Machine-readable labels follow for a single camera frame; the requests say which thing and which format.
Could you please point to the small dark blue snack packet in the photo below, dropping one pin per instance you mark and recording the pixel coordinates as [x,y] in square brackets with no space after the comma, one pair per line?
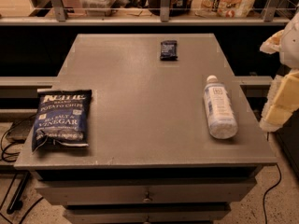
[168,50]

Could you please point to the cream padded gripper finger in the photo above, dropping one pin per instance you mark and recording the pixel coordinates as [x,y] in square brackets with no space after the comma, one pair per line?
[272,44]
[282,101]

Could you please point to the grey drawer cabinet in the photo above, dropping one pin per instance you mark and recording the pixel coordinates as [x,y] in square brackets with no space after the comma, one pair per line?
[148,135]

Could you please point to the blue kettle chip bag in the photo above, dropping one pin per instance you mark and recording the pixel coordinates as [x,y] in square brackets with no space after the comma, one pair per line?
[61,118]

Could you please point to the round drawer knob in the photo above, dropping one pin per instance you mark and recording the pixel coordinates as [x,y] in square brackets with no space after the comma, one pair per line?
[147,199]

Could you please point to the clear plastic container on shelf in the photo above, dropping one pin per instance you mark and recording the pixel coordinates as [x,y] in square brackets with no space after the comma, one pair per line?
[97,7]

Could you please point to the grey metal shelf rail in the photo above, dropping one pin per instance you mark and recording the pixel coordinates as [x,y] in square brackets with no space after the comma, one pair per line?
[131,12]

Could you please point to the blue plastic water bottle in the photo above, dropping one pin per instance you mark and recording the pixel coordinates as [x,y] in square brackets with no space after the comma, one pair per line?
[219,113]

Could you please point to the colourful snack bag on shelf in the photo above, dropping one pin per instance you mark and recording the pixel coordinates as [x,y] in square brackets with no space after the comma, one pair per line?
[225,8]

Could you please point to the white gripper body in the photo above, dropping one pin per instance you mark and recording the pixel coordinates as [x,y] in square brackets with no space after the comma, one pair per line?
[291,46]

